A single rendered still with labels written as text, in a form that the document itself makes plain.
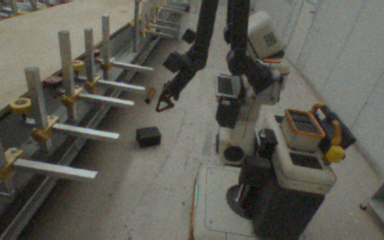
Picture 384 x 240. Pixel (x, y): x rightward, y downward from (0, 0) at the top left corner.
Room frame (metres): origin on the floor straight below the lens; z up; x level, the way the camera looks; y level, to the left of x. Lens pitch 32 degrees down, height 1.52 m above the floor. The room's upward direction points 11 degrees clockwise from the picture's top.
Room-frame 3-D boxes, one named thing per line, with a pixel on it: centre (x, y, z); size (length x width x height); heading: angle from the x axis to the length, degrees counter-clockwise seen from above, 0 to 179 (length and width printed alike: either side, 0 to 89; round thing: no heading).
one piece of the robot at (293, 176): (1.14, -0.54, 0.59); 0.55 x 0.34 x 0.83; 1
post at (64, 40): (1.07, 0.62, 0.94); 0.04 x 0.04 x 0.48; 1
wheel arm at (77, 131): (0.87, 0.52, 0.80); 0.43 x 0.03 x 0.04; 91
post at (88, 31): (1.32, 0.63, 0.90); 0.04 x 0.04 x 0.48; 1
